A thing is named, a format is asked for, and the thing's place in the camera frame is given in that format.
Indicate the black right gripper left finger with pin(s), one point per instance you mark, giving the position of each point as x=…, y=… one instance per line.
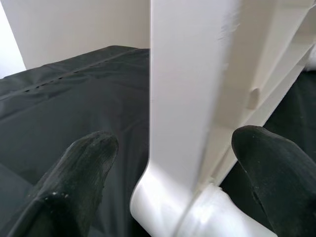
x=71, y=185

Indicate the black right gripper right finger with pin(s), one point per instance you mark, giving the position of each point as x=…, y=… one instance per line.
x=279, y=177

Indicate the white plastic table leg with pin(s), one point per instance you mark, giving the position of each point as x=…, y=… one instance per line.
x=209, y=212

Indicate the white plastic table top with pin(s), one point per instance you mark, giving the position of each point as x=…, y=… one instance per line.
x=185, y=74

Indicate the black cloth table cover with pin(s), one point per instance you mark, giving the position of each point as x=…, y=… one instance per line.
x=74, y=98

